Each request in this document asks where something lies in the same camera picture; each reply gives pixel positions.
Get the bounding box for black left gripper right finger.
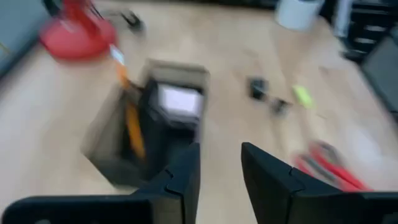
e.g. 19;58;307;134
241;142;398;224

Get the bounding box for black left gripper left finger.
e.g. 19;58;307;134
1;142;201;224

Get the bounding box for red-handled scissors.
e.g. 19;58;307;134
292;139;373;192

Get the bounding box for black binder clip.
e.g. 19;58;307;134
247;76;270;102
269;96;292;114

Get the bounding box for yellow-green eraser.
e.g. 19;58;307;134
290;83;315;110

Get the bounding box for black mesh desk organizer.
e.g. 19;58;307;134
80;58;211;189

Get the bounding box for pink sticky note pad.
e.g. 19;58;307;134
157;83;205;118

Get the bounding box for red desk lamp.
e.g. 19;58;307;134
39;0;118;62

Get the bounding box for white plant pot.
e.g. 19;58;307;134
275;0;326;32

